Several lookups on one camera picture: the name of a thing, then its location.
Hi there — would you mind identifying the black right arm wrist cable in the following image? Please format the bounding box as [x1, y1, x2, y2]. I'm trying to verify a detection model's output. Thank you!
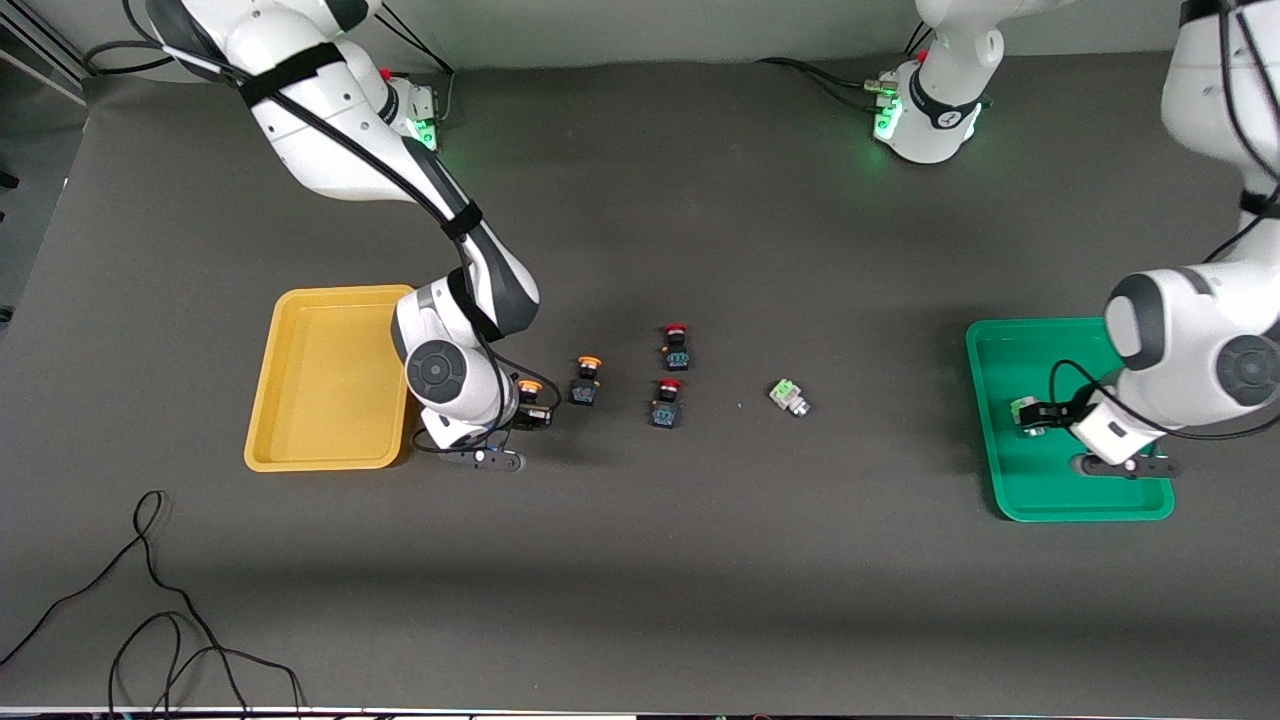
[85, 0, 533, 457]

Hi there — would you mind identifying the black left arm wrist cable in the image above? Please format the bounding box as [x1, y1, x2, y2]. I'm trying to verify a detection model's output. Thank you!
[1048, 0, 1280, 443]

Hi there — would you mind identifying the thin black loose cable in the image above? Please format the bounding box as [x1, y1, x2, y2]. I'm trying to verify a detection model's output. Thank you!
[0, 489, 306, 717]

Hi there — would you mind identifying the yellow plastic tray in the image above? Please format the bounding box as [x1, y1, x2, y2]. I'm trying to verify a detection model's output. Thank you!
[244, 285, 419, 473]

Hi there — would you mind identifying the black arm wrist cable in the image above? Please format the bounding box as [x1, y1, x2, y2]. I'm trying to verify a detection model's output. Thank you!
[1048, 0, 1280, 443]
[85, 0, 533, 457]

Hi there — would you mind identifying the black arm base cable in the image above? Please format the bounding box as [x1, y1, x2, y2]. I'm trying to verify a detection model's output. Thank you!
[378, 3, 457, 126]
[755, 22, 936, 111]

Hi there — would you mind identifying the black left arm base cable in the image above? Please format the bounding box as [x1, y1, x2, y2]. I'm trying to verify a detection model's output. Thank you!
[755, 22, 936, 111]

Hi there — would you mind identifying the black right arm base cable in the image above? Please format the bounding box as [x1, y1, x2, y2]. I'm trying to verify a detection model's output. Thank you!
[378, 3, 457, 126]

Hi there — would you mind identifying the green plastic tray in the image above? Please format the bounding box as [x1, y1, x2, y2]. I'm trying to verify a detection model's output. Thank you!
[965, 317, 1176, 523]

